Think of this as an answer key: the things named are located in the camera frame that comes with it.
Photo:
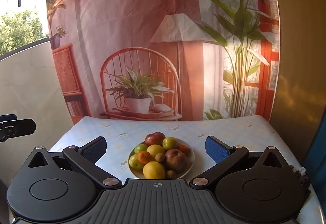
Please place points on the yellow lemon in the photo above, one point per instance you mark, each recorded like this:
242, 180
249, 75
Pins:
154, 170
155, 149

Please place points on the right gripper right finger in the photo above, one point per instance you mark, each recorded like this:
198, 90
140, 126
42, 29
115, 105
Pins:
228, 160

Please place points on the printed room backdrop cloth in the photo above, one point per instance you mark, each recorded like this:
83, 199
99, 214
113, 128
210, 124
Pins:
165, 60

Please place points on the small orange mandarin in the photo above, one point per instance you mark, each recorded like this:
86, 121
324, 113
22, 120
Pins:
184, 149

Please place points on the cream round plate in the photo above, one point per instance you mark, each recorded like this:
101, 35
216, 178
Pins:
190, 161

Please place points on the dull brownish red apple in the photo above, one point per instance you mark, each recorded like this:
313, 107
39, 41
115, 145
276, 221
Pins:
175, 160

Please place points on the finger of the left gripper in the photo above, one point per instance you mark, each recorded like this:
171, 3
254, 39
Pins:
23, 127

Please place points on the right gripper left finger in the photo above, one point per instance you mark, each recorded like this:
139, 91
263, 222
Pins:
83, 160

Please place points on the wooden cabinet panel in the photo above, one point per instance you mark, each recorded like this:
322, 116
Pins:
300, 95

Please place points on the pale yellow-green apple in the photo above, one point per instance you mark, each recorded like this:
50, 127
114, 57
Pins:
134, 163

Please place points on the blue curtain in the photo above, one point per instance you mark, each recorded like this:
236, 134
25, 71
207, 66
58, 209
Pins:
314, 163

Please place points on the small tan longan fruit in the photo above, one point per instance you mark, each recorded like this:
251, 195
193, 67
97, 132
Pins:
160, 157

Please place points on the green apple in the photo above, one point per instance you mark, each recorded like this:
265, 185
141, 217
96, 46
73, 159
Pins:
140, 148

